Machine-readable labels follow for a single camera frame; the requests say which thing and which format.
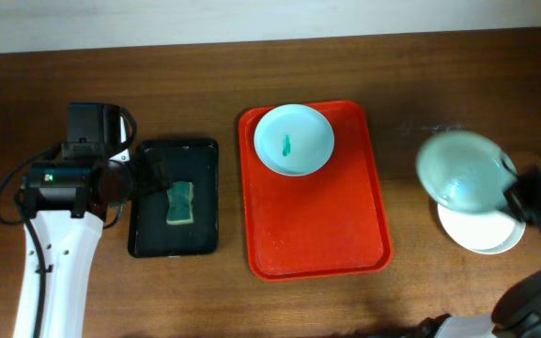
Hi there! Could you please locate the green yellow sponge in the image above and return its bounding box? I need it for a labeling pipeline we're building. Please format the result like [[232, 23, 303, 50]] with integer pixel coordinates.
[[166, 181, 193, 225]]

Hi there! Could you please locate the white plate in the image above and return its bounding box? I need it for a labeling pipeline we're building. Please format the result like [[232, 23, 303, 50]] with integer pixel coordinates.
[[437, 205, 526, 255]]

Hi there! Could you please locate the light green plate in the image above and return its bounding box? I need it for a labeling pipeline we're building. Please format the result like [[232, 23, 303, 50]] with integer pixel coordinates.
[[416, 131, 518, 214]]

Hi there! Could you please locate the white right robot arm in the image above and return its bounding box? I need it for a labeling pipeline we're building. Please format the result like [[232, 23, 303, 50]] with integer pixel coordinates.
[[410, 171, 541, 338]]

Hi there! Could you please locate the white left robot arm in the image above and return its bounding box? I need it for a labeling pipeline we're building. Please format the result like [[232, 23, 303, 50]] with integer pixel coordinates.
[[13, 142, 171, 337]]

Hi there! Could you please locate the black rectangular tray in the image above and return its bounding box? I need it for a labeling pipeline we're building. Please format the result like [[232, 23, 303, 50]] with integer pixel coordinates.
[[128, 138, 219, 258]]

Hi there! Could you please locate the red plastic tray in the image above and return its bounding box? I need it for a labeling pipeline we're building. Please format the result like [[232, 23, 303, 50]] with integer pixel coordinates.
[[238, 100, 393, 282]]

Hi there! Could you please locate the light blue plate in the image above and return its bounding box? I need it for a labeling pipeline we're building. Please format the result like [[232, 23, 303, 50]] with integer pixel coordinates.
[[254, 104, 335, 177]]

